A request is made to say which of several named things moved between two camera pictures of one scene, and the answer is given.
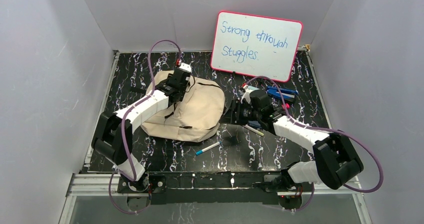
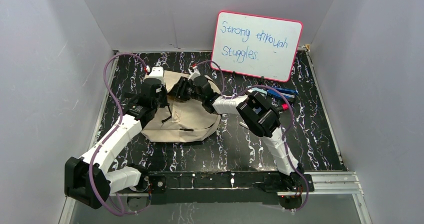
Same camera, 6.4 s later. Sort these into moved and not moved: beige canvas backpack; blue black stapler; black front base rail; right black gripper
Moved: right black gripper
Not moved: blue black stapler; beige canvas backpack; black front base rail
